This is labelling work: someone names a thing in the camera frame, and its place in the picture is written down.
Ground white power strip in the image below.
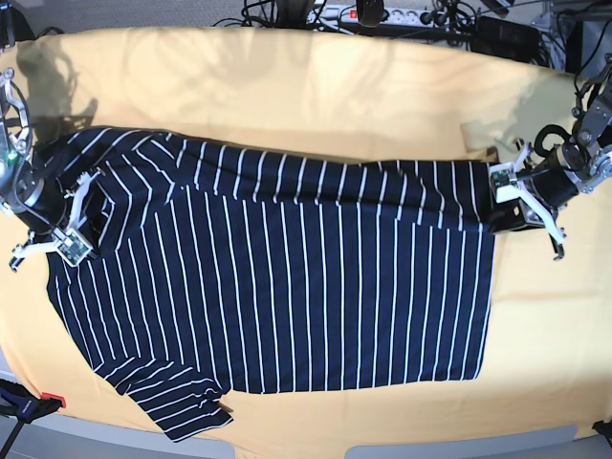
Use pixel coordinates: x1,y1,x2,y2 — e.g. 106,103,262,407
307,2,450,29

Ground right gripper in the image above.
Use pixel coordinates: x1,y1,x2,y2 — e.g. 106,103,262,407
11,176,67,234

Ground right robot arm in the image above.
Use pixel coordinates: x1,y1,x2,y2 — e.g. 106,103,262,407
1,68,67,234

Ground yellow table cloth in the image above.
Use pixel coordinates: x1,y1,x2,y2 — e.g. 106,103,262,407
1,28,611,458

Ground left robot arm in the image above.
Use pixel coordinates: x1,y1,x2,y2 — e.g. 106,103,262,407
489,54,611,244

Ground blue clamp red tip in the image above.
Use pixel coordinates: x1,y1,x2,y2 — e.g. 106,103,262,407
1,380,66,459

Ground navy white striped T-shirt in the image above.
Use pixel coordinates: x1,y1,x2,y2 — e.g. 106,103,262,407
34,128,494,442

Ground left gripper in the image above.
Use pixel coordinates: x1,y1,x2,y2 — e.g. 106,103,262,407
487,161,579,234

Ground black clamp right corner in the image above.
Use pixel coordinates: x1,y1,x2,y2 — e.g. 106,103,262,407
592,421,612,440

